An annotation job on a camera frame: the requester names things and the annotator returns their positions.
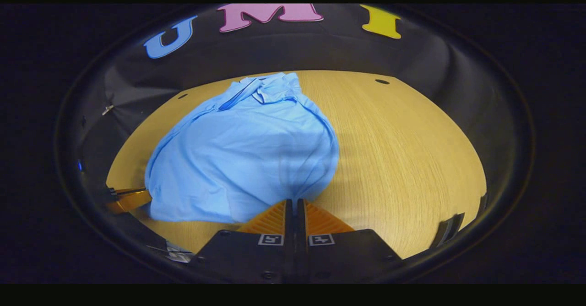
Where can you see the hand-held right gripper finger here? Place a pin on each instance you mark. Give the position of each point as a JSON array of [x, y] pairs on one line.
[[289, 223], [300, 223]]

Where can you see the black backdrop cloth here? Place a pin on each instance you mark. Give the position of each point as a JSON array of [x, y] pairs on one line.
[[320, 49]]

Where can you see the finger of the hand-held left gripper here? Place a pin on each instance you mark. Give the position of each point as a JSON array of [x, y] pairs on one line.
[[130, 189], [132, 200]]

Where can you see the dark grey-edged object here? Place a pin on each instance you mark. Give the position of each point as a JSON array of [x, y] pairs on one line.
[[446, 230]]

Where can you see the small white clip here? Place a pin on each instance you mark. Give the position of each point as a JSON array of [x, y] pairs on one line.
[[107, 109]]

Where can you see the light blue T-shirt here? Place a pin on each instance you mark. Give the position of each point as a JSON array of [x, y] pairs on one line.
[[238, 159]]

